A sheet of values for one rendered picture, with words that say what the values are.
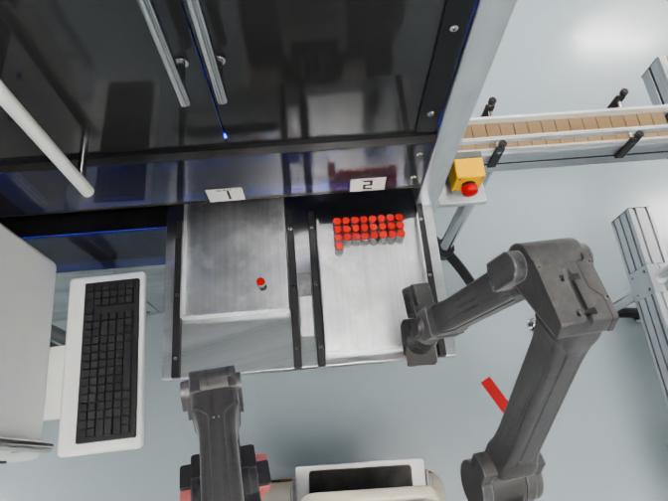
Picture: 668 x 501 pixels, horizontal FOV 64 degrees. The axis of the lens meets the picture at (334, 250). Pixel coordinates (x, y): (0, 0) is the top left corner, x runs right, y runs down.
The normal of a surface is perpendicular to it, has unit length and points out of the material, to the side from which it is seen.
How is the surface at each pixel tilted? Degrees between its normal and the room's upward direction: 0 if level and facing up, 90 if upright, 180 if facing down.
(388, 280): 0
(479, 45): 90
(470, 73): 90
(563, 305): 12
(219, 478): 41
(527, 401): 79
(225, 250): 0
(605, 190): 0
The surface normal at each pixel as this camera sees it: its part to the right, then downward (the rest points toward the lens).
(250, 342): 0.00, -0.38
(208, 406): 0.00, -0.89
